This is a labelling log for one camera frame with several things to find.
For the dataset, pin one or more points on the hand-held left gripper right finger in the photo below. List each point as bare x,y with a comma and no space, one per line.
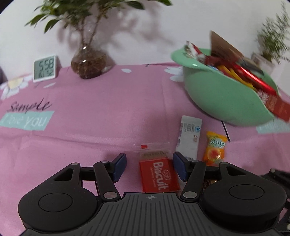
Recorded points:
180,165

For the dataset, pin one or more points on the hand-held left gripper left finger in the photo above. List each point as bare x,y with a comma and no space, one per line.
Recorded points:
119,166

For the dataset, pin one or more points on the red biscuit packet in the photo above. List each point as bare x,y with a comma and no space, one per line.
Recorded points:
156,174

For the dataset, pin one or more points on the white sachet with blue logo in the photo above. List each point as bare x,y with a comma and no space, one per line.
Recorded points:
190,133

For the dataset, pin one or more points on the orange candy packet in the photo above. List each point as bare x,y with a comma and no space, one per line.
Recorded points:
214,149

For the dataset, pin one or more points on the dark red long pouch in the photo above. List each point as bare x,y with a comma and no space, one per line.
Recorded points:
278,106

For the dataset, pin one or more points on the green plastic bowl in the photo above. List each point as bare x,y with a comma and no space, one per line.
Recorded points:
215,97

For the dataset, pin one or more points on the yellow snack bag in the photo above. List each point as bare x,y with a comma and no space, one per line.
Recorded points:
228,72

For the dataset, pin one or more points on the red and white snack packet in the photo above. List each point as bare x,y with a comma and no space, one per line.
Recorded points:
193,51

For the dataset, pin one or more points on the brown snack packet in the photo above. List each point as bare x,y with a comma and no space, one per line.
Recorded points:
224,46

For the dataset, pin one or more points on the pink printed tablecloth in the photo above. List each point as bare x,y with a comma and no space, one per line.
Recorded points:
90,127

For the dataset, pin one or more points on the leafy plant in glass vase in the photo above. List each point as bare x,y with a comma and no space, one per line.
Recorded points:
88,65

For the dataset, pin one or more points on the small plant in labelled jar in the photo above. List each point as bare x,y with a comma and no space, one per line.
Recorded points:
262,61

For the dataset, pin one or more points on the white digital clock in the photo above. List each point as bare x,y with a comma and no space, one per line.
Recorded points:
46,68

